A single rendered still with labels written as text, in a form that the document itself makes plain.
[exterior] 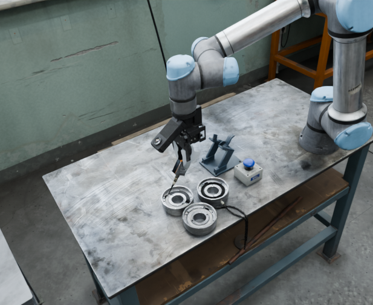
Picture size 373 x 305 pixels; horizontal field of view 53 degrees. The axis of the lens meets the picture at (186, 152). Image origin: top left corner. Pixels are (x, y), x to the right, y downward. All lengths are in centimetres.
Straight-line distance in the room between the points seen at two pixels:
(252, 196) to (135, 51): 175
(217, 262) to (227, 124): 57
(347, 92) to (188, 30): 192
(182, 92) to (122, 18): 169
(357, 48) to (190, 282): 90
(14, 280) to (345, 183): 134
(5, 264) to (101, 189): 39
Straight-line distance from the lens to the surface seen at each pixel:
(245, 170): 130
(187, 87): 101
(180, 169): 118
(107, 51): 267
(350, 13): 106
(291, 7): 116
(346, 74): 118
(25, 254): 235
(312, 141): 146
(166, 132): 107
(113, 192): 133
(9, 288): 135
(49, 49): 253
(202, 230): 113
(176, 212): 119
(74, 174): 145
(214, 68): 101
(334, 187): 173
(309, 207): 162
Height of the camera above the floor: 170
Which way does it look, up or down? 39 degrees down
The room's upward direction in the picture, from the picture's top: 4 degrees counter-clockwise
